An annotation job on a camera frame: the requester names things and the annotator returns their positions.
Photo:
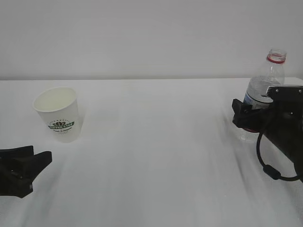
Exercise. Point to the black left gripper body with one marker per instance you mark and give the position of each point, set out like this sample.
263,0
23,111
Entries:
12,183

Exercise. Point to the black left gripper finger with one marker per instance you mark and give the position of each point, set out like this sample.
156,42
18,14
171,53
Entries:
30,167
20,152

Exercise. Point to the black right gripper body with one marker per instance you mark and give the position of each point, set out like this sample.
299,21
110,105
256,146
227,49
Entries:
281,124

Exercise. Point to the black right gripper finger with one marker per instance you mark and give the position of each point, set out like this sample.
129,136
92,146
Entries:
243,116

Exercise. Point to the clear plastic water bottle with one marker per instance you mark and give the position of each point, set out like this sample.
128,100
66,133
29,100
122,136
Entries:
270,73

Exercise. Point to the white paper cup green logo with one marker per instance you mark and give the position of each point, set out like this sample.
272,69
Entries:
58,108

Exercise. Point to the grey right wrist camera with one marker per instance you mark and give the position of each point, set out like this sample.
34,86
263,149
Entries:
285,93

